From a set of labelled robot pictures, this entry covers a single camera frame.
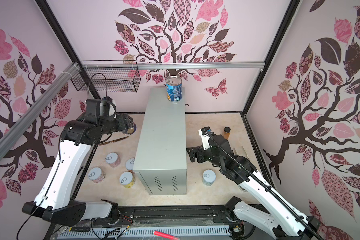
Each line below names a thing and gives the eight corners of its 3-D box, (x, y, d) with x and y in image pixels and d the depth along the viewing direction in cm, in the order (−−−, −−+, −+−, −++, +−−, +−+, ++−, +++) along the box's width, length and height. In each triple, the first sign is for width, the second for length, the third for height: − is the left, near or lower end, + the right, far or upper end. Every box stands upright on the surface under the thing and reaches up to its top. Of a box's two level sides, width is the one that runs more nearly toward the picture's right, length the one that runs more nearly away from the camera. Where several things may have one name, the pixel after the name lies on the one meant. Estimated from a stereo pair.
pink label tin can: (106, 167, 92) (103, 163, 88) (110, 156, 97) (107, 152, 93) (119, 167, 92) (116, 163, 88) (122, 156, 97) (119, 152, 93)
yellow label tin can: (120, 188, 85) (117, 184, 80) (124, 175, 90) (121, 171, 85) (133, 188, 85) (130, 184, 80) (136, 175, 90) (134, 171, 85)
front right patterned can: (202, 185, 85) (203, 182, 80) (201, 173, 90) (202, 169, 85) (215, 185, 85) (216, 182, 80) (213, 173, 90) (214, 169, 85)
